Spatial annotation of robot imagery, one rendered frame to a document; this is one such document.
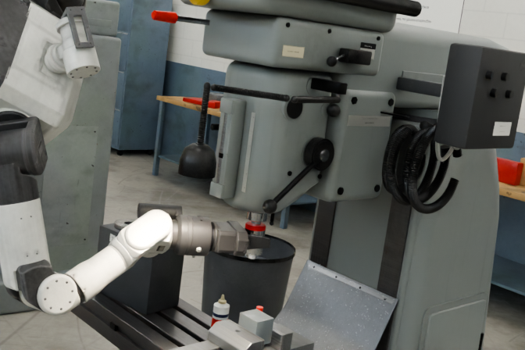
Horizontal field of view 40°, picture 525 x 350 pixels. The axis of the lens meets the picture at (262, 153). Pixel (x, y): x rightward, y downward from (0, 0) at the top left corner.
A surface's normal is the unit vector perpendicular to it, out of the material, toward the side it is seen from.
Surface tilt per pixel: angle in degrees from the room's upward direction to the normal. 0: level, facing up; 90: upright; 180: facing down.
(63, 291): 77
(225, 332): 40
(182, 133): 90
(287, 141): 90
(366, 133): 90
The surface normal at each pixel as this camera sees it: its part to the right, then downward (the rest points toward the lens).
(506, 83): 0.66, 0.21
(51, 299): 0.62, -0.02
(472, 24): -0.74, 0.01
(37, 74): 0.72, -0.34
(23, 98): 0.49, 0.30
